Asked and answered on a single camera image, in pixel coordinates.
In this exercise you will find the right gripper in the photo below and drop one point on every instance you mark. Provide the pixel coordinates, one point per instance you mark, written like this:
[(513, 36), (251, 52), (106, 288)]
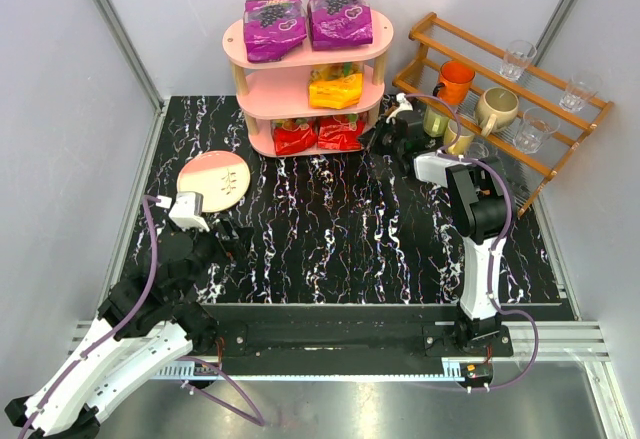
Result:
[(388, 138)]

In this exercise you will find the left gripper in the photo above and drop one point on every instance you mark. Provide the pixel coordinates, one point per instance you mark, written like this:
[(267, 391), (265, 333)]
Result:
[(220, 238)]

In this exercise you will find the red candy bag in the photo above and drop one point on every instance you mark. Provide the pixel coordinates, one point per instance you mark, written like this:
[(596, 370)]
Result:
[(340, 132), (292, 136)]

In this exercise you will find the orange candy bag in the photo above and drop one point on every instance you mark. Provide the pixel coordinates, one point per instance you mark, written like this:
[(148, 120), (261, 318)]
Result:
[(335, 86)]

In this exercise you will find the purple candy bag front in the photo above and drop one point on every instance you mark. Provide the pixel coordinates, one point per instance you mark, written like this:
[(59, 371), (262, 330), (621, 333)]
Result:
[(338, 24)]

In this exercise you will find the purple candy bag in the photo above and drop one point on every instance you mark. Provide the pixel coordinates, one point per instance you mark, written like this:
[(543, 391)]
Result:
[(338, 24), (272, 28)]

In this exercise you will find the purple candy bag back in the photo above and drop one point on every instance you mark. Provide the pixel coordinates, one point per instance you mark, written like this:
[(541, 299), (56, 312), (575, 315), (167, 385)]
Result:
[(272, 28)]

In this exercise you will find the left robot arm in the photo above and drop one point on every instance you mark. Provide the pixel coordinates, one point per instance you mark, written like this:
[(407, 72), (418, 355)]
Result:
[(150, 318)]

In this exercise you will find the pink three-tier shelf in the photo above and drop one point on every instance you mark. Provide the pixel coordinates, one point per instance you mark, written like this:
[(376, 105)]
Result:
[(279, 90)]

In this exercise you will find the clear glass middle shelf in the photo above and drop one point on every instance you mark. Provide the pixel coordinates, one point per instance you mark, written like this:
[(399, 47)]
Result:
[(536, 126)]

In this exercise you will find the pink round plate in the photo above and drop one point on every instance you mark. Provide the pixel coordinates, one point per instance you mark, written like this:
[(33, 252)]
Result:
[(222, 178)]

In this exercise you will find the green-yellow mug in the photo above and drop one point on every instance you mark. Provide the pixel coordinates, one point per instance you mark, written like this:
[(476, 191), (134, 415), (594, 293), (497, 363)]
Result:
[(435, 122)]

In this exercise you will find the cream yellow mug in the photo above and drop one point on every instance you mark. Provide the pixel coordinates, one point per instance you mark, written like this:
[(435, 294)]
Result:
[(457, 138)]

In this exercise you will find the orange mug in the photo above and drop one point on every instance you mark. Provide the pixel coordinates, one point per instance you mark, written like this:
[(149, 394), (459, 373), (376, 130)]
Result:
[(454, 82)]

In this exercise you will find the small clear glass bottom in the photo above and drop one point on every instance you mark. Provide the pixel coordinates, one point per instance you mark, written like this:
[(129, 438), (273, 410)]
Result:
[(477, 150)]

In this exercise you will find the beige round mug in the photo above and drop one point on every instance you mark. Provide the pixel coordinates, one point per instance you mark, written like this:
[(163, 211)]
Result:
[(496, 110)]

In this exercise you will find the wooden cup rack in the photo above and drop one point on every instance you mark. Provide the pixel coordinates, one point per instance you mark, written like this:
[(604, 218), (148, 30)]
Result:
[(440, 41)]

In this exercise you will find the clear glass top left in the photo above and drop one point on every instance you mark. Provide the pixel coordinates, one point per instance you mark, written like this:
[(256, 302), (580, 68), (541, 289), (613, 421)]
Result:
[(517, 57)]

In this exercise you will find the clear glass top right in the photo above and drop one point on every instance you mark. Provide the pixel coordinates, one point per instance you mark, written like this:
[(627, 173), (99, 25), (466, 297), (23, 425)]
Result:
[(582, 86)]

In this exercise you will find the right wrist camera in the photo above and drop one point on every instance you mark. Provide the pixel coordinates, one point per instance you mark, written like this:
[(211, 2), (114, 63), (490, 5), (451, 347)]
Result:
[(403, 104)]

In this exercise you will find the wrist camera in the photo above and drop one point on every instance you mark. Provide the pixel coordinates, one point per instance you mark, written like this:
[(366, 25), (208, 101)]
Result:
[(185, 211), (403, 104)]

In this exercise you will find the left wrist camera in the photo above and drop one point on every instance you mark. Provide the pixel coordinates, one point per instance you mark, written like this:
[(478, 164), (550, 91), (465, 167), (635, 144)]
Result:
[(185, 211)]

